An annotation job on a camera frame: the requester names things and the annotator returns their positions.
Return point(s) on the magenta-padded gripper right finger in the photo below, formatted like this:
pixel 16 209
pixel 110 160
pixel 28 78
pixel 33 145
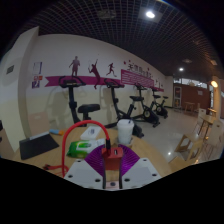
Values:
pixel 141 173

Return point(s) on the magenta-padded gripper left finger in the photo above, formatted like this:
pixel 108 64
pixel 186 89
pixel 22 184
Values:
pixel 83 175

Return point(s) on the red charger block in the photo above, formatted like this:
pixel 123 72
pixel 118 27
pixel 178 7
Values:
pixel 112 160

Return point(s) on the green wet wipes pack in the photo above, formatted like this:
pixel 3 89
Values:
pixel 80 148

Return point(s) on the white flat box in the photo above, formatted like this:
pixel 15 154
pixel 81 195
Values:
pixel 90 131

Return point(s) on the white paper cup with lid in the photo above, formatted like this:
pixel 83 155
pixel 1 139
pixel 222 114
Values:
pixel 125 131

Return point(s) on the blue and orange marker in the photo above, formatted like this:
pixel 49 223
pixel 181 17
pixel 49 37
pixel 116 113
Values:
pixel 56 132

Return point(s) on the black tablet case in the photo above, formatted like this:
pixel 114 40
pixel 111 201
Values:
pixel 38 146

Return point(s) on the group of wooden chairs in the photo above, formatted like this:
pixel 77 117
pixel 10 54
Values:
pixel 186 143

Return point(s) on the group of black exercise bikes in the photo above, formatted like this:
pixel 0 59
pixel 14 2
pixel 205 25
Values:
pixel 71 100

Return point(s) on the group of ceiling lights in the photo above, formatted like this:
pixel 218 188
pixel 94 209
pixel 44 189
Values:
pixel 150 14

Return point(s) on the red wall poster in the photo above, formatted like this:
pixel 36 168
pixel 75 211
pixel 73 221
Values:
pixel 36 82

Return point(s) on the white wall poster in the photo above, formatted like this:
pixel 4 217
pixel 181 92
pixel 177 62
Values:
pixel 37 68

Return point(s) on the dark wall sign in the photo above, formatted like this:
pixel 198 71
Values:
pixel 10 69

